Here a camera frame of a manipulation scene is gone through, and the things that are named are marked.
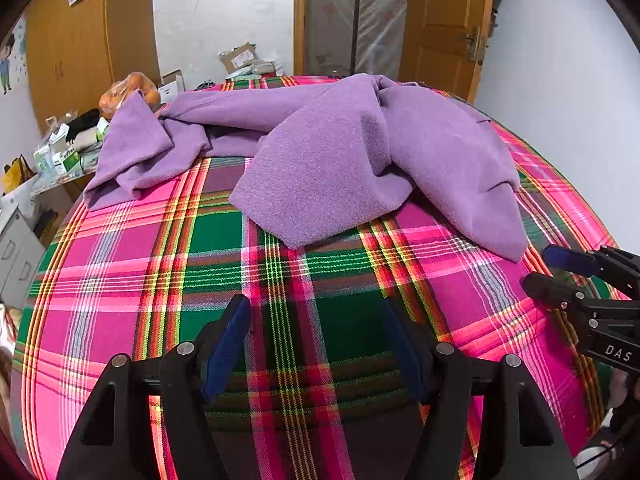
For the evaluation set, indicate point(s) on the green white box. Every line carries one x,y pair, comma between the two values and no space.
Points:
62,160

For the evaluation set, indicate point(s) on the wooden door frame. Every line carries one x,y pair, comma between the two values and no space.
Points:
300,10

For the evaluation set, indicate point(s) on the small white box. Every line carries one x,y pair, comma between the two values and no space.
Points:
172,87

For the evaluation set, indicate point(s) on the yellow bag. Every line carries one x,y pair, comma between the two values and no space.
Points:
15,175

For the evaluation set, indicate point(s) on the green tissue pack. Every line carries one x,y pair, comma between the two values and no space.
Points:
102,130

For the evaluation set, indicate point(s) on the wooden wardrobe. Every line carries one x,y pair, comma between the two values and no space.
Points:
75,60

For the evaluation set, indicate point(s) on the folding table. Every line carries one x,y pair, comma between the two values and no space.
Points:
55,181

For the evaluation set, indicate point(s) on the cartoon wall sticker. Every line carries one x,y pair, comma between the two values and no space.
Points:
6,67

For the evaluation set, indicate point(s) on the wooden door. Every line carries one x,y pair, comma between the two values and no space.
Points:
440,20

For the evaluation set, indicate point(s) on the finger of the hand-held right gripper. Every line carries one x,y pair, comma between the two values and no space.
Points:
547,290
565,259

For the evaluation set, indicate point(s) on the clear plastic zip curtain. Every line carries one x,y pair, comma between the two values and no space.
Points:
340,10

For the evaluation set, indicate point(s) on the purple fleece sweater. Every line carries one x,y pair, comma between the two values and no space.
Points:
325,160

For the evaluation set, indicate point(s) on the white carton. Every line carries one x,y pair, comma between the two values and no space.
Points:
25,197

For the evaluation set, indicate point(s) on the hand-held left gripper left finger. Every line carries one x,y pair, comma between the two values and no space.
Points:
227,355

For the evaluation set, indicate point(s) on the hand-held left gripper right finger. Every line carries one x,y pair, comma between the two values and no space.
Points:
407,355

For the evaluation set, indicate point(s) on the green parcel bag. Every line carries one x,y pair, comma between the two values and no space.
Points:
245,76

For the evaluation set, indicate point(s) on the open cardboard box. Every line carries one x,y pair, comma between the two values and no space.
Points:
240,57

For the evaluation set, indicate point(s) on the bag of oranges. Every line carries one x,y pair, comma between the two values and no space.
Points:
120,97

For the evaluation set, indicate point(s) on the pink green plaid bed sheet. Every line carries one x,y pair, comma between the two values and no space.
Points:
125,285

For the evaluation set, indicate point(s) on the grey drawer cabinet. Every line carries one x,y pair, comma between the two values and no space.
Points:
20,255

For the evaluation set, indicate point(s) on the black cloth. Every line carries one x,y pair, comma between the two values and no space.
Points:
82,122

